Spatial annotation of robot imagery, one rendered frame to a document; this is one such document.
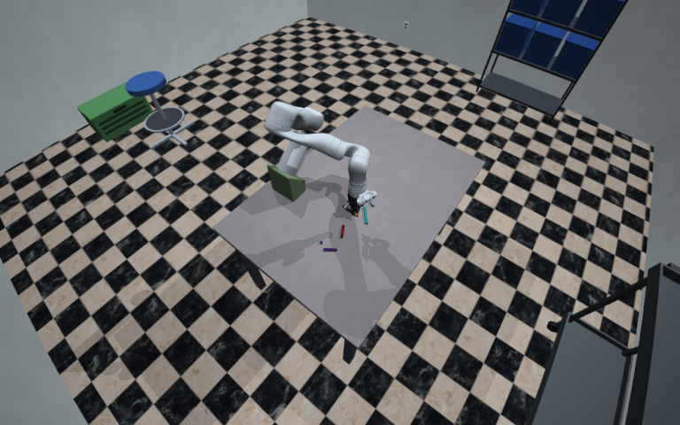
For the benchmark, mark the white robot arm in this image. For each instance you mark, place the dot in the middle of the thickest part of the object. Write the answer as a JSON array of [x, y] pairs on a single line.
[[279, 121]]

